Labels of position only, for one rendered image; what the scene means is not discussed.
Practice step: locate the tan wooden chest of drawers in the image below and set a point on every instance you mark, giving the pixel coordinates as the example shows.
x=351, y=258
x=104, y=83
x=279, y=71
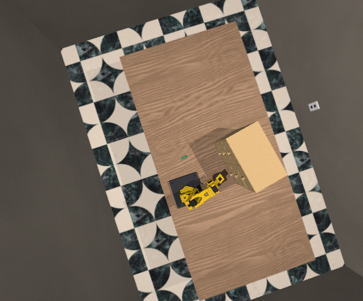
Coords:
x=255, y=155

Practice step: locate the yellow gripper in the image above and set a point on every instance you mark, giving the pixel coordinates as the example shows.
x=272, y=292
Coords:
x=219, y=179

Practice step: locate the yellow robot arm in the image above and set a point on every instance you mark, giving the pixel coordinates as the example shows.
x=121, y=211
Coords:
x=191, y=196

